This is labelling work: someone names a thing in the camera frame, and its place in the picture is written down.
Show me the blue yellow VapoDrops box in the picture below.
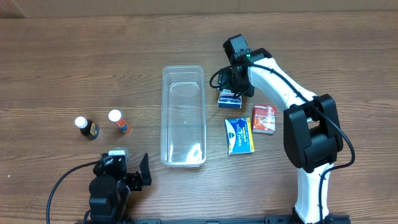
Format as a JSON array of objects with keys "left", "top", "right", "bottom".
[{"left": 224, "top": 118, "right": 255, "bottom": 155}]

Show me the dark bottle white cap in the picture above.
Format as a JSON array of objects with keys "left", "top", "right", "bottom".
[{"left": 74, "top": 116, "right": 100, "bottom": 140}]

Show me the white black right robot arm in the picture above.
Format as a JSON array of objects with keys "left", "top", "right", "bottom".
[{"left": 214, "top": 34, "right": 343, "bottom": 223}]

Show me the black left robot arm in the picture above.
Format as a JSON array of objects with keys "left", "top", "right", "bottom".
[{"left": 89, "top": 150, "right": 152, "bottom": 223}]

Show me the orange tube white cap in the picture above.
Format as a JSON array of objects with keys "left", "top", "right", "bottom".
[{"left": 108, "top": 109, "right": 131, "bottom": 134}]

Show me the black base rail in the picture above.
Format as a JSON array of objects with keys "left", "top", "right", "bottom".
[{"left": 74, "top": 214, "right": 351, "bottom": 224}]

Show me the clear plastic container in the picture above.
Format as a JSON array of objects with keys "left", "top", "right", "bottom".
[{"left": 160, "top": 65, "right": 206, "bottom": 167}]

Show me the white blue Hansaplast box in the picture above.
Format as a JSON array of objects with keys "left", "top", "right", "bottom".
[{"left": 218, "top": 89, "right": 242, "bottom": 109}]

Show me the red orange small box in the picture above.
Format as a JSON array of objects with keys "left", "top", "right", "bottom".
[{"left": 252, "top": 105, "right": 276, "bottom": 134}]

